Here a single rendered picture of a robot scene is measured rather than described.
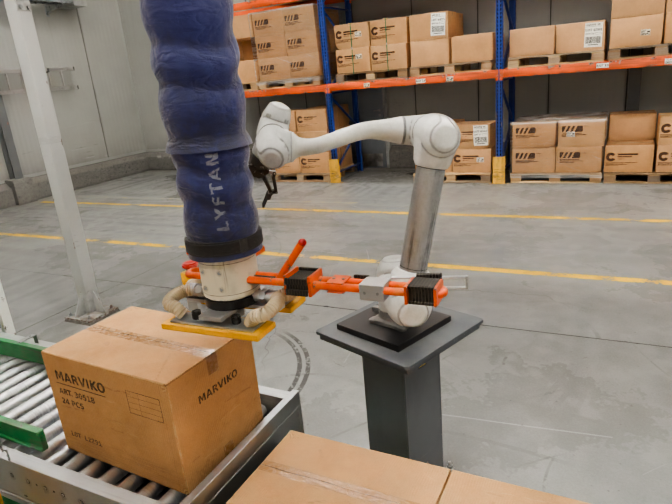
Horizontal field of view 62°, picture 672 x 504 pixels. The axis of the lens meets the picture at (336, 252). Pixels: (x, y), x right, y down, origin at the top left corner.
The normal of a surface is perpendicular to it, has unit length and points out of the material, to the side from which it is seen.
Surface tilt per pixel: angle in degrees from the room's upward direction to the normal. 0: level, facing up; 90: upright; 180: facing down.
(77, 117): 90
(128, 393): 90
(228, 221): 75
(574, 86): 90
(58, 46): 90
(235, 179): 69
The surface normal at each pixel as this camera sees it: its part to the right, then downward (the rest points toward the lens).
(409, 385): 0.69, 0.16
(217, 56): 0.58, -0.13
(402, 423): -0.72, 0.27
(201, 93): 0.22, 0.02
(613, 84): -0.44, 0.31
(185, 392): 0.87, 0.07
